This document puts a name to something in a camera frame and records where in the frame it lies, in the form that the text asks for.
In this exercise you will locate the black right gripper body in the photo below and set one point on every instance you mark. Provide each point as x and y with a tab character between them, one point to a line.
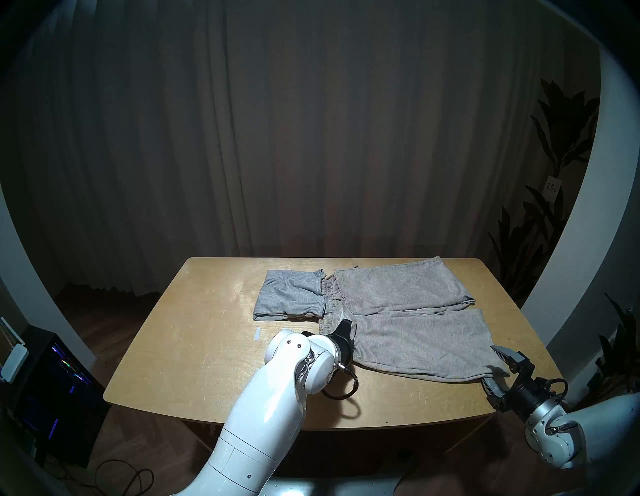
530	395

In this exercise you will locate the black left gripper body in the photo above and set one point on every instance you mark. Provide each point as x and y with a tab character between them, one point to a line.
344	342

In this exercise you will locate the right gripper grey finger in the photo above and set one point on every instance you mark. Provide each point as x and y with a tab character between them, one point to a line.
510	359
495	397

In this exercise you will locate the light grey shorts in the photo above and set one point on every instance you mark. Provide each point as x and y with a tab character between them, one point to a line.
290	297

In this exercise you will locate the beige sweat shorts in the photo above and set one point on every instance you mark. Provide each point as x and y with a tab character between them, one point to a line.
415	345

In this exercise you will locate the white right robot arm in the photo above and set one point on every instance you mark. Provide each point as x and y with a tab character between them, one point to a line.
590	430

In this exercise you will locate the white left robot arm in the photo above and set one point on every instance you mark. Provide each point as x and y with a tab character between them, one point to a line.
270	415

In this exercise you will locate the small dark leafy plant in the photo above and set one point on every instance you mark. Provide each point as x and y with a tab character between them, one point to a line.
620	350

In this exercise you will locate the tall dark leafy plant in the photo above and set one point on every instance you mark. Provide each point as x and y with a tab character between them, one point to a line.
550	225

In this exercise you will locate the light wooden table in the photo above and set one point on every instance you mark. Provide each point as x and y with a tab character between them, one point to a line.
190	350

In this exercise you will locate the white plant tag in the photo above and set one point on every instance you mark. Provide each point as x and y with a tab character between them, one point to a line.
551	187

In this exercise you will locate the brown pleated curtain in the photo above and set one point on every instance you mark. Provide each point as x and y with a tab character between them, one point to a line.
300	125

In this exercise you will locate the black computer tower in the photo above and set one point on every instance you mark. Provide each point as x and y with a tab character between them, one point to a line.
50	395

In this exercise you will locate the white router box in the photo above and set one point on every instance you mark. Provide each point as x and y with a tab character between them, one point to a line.
12	357

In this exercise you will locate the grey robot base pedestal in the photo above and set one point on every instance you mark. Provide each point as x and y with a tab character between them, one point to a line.
340	486

